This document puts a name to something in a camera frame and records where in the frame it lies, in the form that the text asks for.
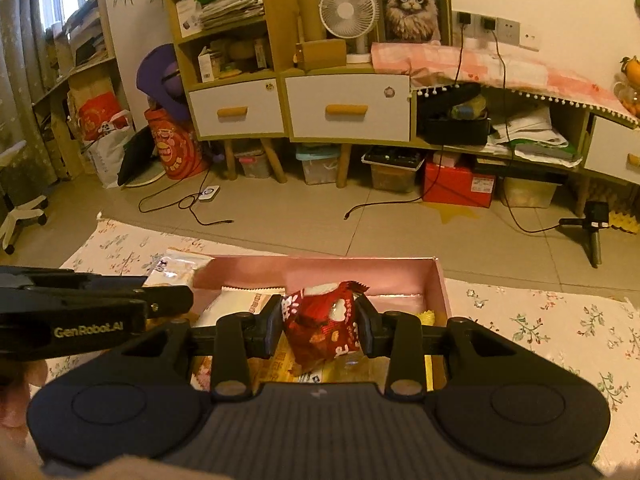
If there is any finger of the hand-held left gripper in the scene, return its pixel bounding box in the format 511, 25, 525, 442
0, 265, 151, 291
0, 285, 194, 322

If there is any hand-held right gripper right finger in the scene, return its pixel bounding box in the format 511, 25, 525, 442
354, 294, 521, 396

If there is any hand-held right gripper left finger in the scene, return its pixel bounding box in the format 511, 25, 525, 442
120, 294, 286, 401

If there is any cream packet with red label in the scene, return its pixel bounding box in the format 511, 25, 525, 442
192, 285, 287, 330

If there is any red and white snack packet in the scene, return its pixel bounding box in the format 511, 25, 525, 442
281, 280, 370, 365

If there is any pink cardboard box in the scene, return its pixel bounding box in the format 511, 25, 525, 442
191, 254, 448, 392

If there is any pink floral snack packet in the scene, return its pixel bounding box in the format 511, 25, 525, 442
191, 355, 217, 393

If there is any person's left hand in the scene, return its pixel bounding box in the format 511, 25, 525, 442
0, 359, 49, 429

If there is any white pecan print packet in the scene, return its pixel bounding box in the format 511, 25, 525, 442
144, 249, 215, 289

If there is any white chair base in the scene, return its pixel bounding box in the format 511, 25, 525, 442
0, 194, 49, 256

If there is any white shopping bag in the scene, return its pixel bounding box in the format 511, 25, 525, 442
86, 109, 137, 189

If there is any red printed bag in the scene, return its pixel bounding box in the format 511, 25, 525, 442
145, 109, 209, 181

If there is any clear plastic storage box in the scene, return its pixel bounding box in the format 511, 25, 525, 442
501, 175, 559, 209
295, 143, 341, 187
361, 146, 427, 194
234, 151, 274, 180

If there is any orange red gift box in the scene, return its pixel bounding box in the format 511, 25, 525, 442
76, 91, 124, 142

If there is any red cardboard box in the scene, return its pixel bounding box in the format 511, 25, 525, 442
422, 159, 497, 209

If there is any floral tablecloth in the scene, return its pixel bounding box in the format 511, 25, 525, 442
30, 217, 640, 477

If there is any beige curtain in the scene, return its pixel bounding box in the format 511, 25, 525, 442
0, 0, 57, 178

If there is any wooden side shelf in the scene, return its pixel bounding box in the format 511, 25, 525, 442
31, 0, 123, 182

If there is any purple hat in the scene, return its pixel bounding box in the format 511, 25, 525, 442
136, 43, 192, 122

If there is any black bag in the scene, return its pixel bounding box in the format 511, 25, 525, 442
416, 82, 494, 148

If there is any low wooden cabinet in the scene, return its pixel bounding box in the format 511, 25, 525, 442
280, 67, 640, 216

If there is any black tripod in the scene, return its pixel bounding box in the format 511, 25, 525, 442
558, 200, 612, 268

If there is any small wooden box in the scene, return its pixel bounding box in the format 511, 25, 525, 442
294, 38, 348, 73

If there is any yellow egg tray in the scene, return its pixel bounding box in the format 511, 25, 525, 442
606, 209, 640, 234

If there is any stack of papers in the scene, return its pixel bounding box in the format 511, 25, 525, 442
196, 0, 267, 30

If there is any pink checked cloth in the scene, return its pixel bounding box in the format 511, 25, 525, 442
370, 41, 640, 123

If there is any tall wooden shelf cabinet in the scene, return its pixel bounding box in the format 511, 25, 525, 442
164, 0, 297, 181

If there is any white desk fan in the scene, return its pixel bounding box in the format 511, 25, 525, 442
319, 0, 381, 64

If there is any cardboard tube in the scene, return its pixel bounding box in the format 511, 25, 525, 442
295, 0, 328, 44

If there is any framed cat picture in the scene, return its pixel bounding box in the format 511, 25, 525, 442
366, 0, 452, 48

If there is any black cable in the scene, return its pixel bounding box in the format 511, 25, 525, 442
137, 167, 235, 227
343, 22, 468, 221
487, 27, 563, 235

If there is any white drawer with yellow handle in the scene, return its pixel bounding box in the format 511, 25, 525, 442
582, 114, 640, 186
283, 73, 412, 143
188, 78, 286, 139

